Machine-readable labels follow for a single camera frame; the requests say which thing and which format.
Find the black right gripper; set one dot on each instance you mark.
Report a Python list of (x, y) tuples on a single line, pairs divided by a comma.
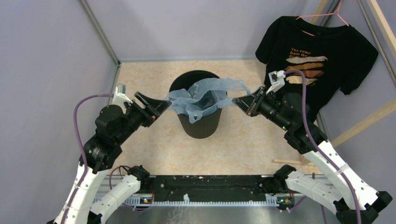
[(250, 103)]

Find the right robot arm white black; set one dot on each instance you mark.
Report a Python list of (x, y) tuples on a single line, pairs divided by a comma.
[(350, 198)]

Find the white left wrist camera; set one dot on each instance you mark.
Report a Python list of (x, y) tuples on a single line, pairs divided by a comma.
[(119, 96)]

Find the wooden frame bar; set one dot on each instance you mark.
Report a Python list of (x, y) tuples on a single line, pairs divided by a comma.
[(373, 118)]

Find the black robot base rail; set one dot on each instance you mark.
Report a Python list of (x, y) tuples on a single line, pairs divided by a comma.
[(212, 191)]

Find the black plastic trash bin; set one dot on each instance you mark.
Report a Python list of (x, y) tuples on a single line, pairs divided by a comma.
[(207, 125)]

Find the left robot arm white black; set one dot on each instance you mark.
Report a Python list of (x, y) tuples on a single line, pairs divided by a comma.
[(114, 125)]

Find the light blue plastic trash bag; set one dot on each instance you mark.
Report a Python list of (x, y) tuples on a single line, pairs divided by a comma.
[(205, 97)]

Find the black printed t-shirt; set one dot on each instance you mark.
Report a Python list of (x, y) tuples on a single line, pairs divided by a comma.
[(330, 59)]

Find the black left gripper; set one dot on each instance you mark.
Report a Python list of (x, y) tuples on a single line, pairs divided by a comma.
[(154, 108)]

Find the pink wire clothes hanger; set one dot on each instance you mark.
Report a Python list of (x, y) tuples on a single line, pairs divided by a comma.
[(328, 15)]

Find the wooden stick on floor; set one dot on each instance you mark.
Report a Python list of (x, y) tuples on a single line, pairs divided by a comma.
[(292, 162)]

